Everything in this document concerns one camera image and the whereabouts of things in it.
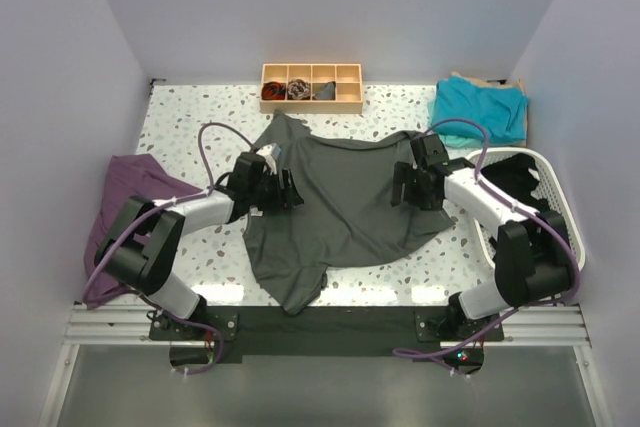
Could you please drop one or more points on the grey pink fabric item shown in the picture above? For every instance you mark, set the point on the grey pink fabric item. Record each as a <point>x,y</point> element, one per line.
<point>298,89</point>

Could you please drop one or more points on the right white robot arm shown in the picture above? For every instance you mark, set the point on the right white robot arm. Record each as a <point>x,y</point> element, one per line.
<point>533,258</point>

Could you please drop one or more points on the aluminium rail frame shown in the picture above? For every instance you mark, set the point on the aluminium rail frame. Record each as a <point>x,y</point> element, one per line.
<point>128,325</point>

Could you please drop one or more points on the wooden compartment box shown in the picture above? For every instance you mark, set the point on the wooden compartment box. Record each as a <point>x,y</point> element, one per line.
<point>349,88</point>

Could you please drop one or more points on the teal t shirt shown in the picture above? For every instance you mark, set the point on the teal t shirt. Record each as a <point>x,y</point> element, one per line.
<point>466,112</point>

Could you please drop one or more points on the white laundry basket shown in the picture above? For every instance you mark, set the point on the white laundry basket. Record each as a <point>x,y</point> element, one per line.
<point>549,188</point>

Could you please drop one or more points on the purple t shirt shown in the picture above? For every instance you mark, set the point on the purple t shirt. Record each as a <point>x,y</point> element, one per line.
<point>127,176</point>

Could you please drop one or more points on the black t shirt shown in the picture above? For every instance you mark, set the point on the black t shirt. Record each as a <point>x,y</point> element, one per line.
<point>519,177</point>

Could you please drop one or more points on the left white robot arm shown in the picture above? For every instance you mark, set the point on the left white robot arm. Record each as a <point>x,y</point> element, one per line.
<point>140,247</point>

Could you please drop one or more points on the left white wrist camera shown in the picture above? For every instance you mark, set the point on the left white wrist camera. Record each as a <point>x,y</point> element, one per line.
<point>270,154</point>

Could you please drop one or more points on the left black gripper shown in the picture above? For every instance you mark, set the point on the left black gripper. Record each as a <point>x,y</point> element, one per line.
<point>288,196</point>

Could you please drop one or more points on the red black fabric item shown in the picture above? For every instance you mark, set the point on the red black fabric item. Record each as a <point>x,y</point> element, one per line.
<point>273,90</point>

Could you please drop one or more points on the dark grey folded item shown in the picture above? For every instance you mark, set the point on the dark grey folded item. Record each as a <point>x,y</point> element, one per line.
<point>324,92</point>

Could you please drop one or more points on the dark grey t shirt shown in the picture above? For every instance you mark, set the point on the dark grey t shirt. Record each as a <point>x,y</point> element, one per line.
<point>346,220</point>

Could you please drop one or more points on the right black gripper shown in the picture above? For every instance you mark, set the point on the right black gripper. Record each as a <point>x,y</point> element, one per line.
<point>403,174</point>

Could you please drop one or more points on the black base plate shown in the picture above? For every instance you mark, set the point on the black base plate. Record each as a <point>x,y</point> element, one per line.
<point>319,332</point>

